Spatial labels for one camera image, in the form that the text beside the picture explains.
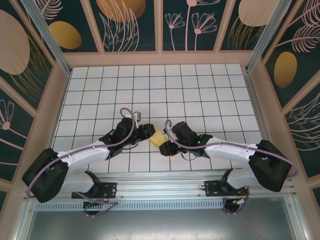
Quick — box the yellow cloth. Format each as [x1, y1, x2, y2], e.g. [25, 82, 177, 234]
[149, 125, 181, 161]

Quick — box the grey steel sheet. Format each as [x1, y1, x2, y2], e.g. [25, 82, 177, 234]
[14, 209, 308, 240]

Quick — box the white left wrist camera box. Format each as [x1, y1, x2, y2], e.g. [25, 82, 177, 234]
[126, 111, 143, 123]

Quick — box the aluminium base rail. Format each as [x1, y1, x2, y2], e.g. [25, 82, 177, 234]
[23, 172, 298, 201]

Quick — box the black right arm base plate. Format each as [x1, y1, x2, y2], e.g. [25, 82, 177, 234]
[203, 179, 251, 197]

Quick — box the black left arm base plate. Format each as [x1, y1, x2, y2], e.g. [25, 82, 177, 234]
[71, 181, 118, 200]

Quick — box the slotted grey cable duct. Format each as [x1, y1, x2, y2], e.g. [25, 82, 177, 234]
[34, 198, 286, 211]

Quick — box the aluminium side rail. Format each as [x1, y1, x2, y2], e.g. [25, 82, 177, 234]
[243, 67, 282, 177]

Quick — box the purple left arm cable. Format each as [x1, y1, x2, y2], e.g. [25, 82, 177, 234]
[26, 107, 141, 218]

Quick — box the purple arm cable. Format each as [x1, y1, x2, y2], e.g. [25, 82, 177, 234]
[26, 107, 141, 218]
[163, 119, 300, 216]

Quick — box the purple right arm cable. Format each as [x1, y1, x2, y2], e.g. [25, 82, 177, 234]
[163, 119, 300, 216]

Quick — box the aluminium corner post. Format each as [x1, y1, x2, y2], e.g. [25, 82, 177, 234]
[244, 0, 292, 73]
[19, 0, 72, 77]

